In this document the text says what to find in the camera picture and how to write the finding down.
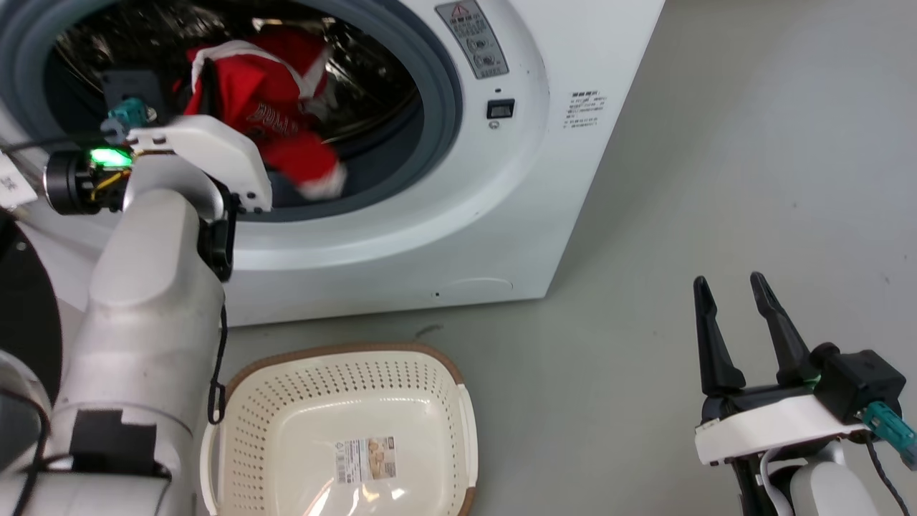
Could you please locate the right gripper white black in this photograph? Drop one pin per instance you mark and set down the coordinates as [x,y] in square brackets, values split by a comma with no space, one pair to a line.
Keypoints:
[766,426]

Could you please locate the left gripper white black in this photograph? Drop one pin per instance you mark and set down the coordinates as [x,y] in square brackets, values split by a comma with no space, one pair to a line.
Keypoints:
[215,154]

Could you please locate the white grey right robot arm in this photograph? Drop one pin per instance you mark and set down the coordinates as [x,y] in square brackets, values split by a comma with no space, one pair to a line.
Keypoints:
[824,487]

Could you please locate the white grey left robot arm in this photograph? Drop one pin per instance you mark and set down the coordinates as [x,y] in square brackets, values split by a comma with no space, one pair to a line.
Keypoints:
[143,322]

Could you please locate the steel washing machine drum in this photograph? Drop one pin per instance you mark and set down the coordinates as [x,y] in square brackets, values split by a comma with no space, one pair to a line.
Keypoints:
[372,79]

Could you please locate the cream perforated laundry basket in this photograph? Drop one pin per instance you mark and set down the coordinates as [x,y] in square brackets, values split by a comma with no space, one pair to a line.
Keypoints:
[286,401]

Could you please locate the white front-load washing machine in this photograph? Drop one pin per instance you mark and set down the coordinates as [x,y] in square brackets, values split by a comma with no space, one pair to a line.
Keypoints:
[501,215]

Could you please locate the paper label in basket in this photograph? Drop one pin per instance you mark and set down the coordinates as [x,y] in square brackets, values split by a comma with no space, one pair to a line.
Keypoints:
[367,459]

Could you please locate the red garment with white trim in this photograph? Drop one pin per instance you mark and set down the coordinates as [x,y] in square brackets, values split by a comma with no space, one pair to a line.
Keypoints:
[276,93]

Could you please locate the white printed tag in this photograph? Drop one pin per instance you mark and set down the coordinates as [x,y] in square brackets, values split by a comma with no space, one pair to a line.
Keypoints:
[13,183]

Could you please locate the grey rubber door gasket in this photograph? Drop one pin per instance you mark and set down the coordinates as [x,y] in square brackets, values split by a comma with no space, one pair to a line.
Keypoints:
[438,86]

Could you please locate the small printed text label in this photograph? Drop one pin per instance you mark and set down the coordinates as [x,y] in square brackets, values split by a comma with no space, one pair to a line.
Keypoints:
[587,109]

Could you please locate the grey warning sticker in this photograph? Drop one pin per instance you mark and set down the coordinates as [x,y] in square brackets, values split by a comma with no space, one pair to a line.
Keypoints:
[473,36]

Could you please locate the black door latch slot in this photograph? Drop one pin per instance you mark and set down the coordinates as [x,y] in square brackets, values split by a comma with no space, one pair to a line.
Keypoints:
[501,108]

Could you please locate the teal left camera connector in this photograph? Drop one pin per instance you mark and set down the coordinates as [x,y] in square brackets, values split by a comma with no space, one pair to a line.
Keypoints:
[130,115]

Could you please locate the teal camera connector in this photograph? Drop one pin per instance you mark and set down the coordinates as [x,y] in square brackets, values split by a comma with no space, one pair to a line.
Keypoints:
[892,430]
[130,115]

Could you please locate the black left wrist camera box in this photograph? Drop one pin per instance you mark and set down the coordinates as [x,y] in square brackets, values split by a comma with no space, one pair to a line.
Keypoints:
[129,84]

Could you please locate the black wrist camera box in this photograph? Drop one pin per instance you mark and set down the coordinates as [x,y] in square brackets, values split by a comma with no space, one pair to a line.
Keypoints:
[860,380]
[129,84]

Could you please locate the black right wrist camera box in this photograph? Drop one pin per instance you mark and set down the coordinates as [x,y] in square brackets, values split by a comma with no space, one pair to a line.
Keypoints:
[860,380]

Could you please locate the teal right camera connector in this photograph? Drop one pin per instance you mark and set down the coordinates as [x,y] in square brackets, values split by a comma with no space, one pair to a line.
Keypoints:
[892,430]

